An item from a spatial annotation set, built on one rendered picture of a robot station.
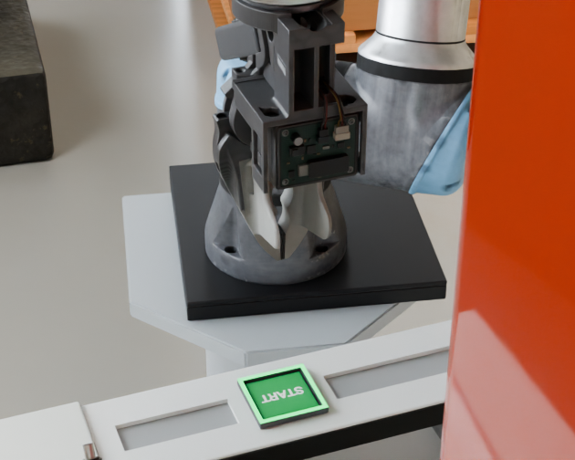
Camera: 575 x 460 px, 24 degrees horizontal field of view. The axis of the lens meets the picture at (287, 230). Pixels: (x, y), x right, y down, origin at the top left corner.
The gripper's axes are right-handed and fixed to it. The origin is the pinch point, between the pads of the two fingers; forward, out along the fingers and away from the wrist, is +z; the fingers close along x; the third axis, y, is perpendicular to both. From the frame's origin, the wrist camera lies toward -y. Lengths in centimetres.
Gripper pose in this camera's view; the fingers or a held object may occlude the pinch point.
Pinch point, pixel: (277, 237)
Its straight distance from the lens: 95.9
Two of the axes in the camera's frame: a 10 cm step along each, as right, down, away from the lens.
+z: 0.0, 8.3, 5.5
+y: 3.5, 5.2, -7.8
